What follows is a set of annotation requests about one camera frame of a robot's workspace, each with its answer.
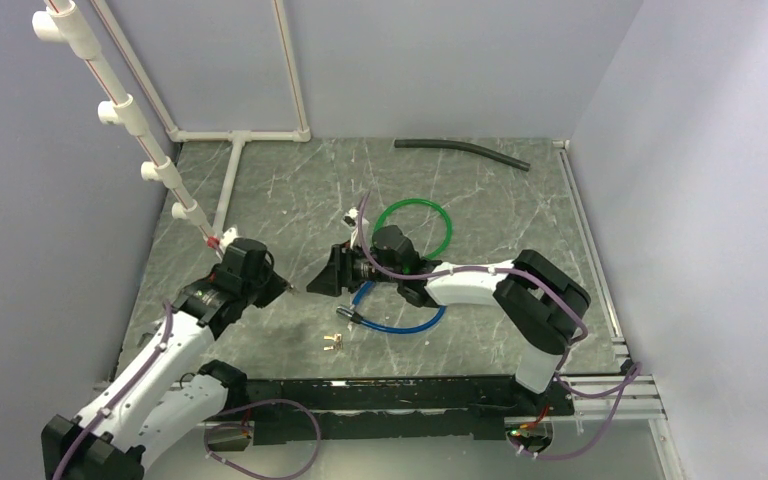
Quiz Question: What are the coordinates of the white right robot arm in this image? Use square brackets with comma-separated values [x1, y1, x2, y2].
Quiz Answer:
[306, 225, 591, 415]

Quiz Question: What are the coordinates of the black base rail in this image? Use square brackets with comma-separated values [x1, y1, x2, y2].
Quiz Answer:
[209, 374, 574, 446]

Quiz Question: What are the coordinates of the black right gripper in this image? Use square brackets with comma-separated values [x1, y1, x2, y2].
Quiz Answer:
[306, 240, 402, 299]

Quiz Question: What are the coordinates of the white PVC pipe frame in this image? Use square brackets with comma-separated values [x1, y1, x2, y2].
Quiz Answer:
[32, 1, 312, 257]

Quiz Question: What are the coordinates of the aluminium extrusion frame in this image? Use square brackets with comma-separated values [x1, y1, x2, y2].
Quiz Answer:
[65, 139, 690, 480]

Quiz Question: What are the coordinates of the green cable lock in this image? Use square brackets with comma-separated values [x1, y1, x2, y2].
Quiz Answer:
[373, 198, 454, 259]

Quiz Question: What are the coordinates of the blue cable lock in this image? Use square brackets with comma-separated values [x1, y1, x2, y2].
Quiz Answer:
[336, 282, 447, 335]

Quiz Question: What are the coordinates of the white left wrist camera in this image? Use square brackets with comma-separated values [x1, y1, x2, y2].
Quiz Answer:
[206, 225, 240, 255]

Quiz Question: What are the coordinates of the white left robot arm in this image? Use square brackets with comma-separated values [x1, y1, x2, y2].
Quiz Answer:
[41, 238, 290, 479]

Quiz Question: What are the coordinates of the black foam tube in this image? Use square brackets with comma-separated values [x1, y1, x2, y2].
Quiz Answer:
[393, 139, 531, 172]

